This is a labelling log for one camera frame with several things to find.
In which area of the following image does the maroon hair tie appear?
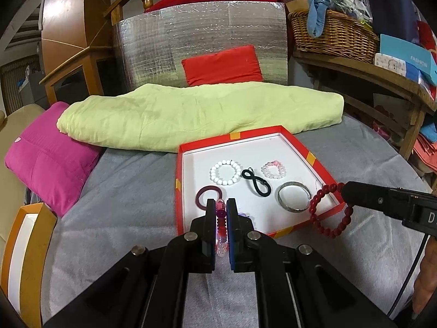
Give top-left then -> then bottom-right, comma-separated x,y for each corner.
196,185 -> 224,210

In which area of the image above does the magenta pillow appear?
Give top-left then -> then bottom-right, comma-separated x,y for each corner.
5,102 -> 103,217

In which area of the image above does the navy garment with orange collar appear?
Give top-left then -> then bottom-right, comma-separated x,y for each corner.
362,0 -> 422,45

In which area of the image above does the pink and clear bead bracelet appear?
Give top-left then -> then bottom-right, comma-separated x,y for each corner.
215,199 -> 229,257

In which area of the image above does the wooden pillar cabinet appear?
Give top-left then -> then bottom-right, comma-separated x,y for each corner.
39,0 -> 113,106

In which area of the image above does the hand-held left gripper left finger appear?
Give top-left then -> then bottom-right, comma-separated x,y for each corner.
44,199 -> 219,328

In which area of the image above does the wooden shelf table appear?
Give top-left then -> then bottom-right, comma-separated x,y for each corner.
292,49 -> 437,161

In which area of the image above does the light blue flat box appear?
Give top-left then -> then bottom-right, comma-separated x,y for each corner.
379,34 -> 437,86

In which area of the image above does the grey refrigerator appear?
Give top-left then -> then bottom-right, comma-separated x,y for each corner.
19,72 -> 46,108

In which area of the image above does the silver bangle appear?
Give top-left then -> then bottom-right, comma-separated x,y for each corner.
277,181 -> 312,212

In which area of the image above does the dark red bead bracelet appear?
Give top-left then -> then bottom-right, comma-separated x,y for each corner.
308,183 -> 356,239

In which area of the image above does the beige leather sofa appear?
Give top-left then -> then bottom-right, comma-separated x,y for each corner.
0,104 -> 48,243

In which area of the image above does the orange shallow cardboard box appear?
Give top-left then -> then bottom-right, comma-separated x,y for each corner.
0,202 -> 58,328

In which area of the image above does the blue cloth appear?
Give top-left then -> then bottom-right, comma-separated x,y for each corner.
307,0 -> 337,38

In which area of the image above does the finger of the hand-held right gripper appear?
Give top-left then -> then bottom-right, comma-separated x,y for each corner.
343,181 -> 390,212

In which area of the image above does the black cable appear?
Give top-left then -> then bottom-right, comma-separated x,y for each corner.
387,234 -> 430,317

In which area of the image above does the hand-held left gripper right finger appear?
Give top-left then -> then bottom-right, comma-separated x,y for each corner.
227,198 -> 398,328

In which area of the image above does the black hair tie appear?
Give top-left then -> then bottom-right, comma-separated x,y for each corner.
241,168 -> 272,199

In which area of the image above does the wicker basket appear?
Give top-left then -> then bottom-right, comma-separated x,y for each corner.
288,8 -> 380,65

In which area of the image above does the red shallow cardboard box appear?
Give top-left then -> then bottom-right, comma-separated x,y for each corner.
175,125 -> 349,238

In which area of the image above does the folded coral cloth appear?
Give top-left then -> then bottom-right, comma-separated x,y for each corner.
413,133 -> 437,175

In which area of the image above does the pale pink bead bracelet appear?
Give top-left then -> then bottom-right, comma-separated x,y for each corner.
261,160 -> 285,180

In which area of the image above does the light green folded blanket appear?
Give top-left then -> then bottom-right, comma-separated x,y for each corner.
56,83 -> 344,153

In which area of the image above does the small red cushion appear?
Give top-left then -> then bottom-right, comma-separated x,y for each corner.
181,44 -> 263,87

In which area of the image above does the person's right hand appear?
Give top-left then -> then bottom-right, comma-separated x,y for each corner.
412,246 -> 437,315

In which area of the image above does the silver foil insulation board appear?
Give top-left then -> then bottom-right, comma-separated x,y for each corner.
113,1 -> 289,91

